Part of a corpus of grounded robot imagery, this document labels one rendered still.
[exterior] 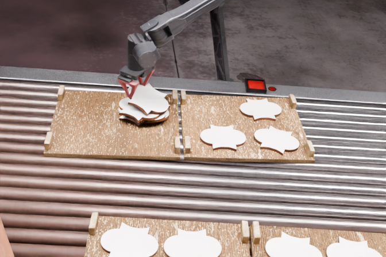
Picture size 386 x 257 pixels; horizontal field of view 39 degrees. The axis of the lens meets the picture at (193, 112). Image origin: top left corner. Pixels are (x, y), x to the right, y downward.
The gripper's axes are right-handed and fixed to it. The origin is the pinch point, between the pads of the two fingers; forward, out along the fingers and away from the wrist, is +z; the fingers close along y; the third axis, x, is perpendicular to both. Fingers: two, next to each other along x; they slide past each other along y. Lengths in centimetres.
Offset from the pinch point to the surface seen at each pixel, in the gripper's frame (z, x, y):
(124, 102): 4.0, 2.3, -3.4
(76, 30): 108, 168, 178
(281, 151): 7, -50, 6
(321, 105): 12, -52, 44
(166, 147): 8.2, -18.6, -11.1
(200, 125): 8.6, -22.0, 5.0
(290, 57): 109, 12, 238
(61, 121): 8.2, 16.4, -18.3
